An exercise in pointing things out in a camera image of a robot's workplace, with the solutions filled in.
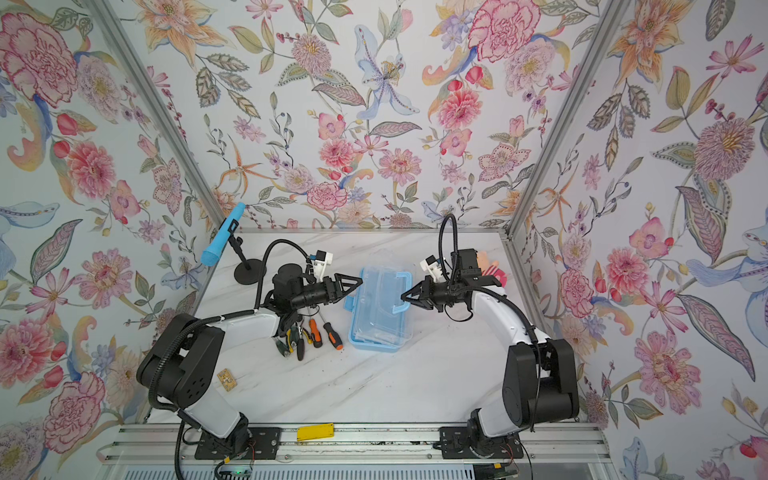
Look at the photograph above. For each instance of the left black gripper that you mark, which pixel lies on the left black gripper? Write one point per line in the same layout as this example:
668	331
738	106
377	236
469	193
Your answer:
332	292

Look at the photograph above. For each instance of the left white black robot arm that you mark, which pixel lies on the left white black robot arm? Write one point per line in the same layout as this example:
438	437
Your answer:
179	369

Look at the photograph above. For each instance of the black handled wrench tool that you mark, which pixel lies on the black handled wrench tool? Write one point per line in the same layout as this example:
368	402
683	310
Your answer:
299	342

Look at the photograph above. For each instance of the yellow tape label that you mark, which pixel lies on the yellow tape label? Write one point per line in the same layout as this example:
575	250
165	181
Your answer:
315	432

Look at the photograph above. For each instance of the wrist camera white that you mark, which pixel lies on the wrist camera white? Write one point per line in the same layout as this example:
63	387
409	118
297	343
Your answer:
319	262
432	267

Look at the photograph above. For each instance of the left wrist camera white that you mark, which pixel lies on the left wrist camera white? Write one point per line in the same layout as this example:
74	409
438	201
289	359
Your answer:
319	262

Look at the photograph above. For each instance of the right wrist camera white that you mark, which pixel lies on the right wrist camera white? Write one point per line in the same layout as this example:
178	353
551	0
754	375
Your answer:
432	267

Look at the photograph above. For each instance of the small wooden block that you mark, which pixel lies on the small wooden block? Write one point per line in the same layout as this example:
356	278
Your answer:
227	380

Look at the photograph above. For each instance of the light blue plastic toolbox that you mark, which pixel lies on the light blue plastic toolbox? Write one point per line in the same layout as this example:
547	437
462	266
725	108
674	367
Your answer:
379	321

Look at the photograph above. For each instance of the cartoon boy plush doll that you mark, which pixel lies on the cartoon boy plush doll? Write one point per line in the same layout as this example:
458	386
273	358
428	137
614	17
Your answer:
491	267

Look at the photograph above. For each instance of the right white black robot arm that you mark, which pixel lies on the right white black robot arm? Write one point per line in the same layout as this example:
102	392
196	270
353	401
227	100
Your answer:
539	384

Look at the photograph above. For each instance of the aluminium front rail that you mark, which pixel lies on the aluminium front rail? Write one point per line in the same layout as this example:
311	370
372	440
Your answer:
367	443

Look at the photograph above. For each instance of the orange black screwdriver right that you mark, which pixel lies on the orange black screwdriver right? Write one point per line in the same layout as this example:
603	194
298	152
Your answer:
332	334

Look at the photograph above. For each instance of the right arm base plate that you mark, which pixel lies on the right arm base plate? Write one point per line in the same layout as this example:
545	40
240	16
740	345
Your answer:
462	443

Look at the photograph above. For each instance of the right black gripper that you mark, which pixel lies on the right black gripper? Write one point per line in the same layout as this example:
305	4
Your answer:
426	289

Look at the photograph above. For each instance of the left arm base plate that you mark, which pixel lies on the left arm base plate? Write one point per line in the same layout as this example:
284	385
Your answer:
254	443

